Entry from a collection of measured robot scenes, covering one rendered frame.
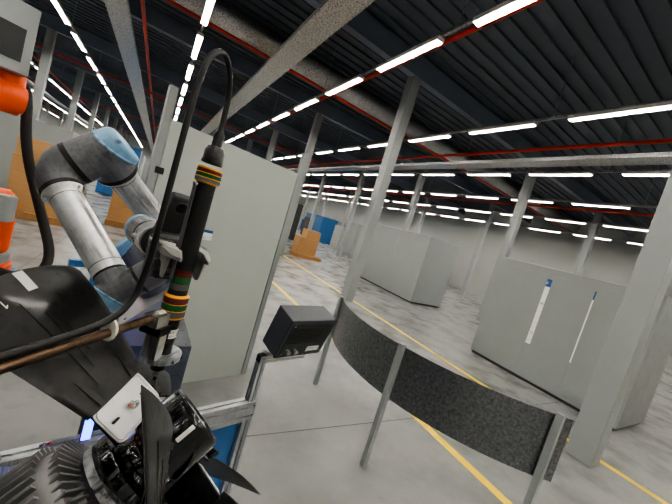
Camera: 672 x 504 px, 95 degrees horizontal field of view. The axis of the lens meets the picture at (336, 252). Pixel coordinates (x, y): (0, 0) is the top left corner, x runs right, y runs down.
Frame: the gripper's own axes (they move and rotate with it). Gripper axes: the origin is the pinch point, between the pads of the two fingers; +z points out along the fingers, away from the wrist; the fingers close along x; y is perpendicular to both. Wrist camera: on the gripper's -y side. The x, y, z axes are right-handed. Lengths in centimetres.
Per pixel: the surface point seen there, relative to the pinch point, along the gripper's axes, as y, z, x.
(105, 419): 25.3, 5.7, 8.8
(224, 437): 78, -39, -46
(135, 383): 22.7, 1.5, 4.5
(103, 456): 30.1, 7.5, 8.4
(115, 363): 19.3, 0.4, 7.8
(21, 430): 149, -163, 0
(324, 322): 28, -32, -75
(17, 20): -111, -390, 43
